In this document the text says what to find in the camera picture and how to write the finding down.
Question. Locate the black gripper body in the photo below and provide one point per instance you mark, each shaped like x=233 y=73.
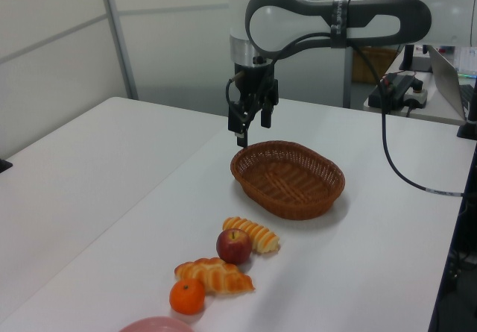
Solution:
x=253 y=78

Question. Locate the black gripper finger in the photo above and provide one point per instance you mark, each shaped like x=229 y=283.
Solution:
x=269 y=100
x=238 y=119

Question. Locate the ridged striped toy bread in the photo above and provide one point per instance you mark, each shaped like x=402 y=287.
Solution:
x=262 y=235

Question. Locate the red toy apple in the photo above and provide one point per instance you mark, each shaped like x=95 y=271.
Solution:
x=234 y=248

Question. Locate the braided toy bread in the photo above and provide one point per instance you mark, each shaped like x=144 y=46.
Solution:
x=220 y=277

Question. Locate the orange toy mandarin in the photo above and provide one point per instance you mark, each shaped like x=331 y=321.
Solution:
x=186 y=297

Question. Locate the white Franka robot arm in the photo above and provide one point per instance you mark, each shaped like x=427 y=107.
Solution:
x=275 y=15

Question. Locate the brown woven basket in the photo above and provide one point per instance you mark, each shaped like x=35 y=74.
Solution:
x=290 y=207

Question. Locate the pink plate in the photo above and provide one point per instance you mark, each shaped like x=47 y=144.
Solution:
x=156 y=325

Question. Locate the brown cardboard box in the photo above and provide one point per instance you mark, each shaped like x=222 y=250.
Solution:
x=369 y=67

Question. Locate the black control box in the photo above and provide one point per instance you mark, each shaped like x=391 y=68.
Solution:
x=397 y=86

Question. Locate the black monitor stand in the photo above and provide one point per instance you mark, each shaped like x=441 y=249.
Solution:
x=410 y=57

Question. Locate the grey emergency stop button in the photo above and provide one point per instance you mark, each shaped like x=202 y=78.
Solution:
x=417 y=97

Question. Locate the white side desk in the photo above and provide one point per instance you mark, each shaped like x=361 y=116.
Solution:
x=436 y=112

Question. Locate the grey laptop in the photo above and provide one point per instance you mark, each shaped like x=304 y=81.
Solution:
x=445 y=74

